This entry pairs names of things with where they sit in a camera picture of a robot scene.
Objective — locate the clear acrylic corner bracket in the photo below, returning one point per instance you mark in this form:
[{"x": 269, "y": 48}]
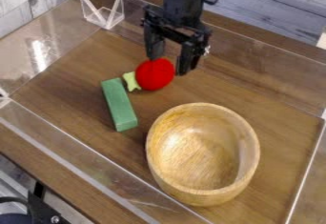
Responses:
[{"x": 102, "y": 17}]

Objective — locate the wooden bowl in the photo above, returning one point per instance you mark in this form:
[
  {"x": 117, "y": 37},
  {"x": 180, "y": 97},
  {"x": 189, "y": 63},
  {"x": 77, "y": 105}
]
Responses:
[{"x": 203, "y": 153}]

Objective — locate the black clamp with cable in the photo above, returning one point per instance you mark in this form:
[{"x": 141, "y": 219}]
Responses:
[{"x": 38, "y": 213}]

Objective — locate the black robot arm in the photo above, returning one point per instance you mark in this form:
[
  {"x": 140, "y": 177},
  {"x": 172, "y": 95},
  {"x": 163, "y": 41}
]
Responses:
[{"x": 181, "y": 35}]

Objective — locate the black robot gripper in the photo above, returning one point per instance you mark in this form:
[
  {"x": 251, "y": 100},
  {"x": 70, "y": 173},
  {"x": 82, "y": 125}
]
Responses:
[{"x": 179, "y": 14}]

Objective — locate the red plush strawberry toy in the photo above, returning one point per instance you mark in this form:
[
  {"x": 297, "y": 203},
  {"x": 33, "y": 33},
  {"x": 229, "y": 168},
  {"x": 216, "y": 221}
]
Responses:
[{"x": 150, "y": 76}]

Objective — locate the green rectangular block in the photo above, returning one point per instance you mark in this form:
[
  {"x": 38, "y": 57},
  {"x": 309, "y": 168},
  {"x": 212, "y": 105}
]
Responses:
[{"x": 118, "y": 105}]

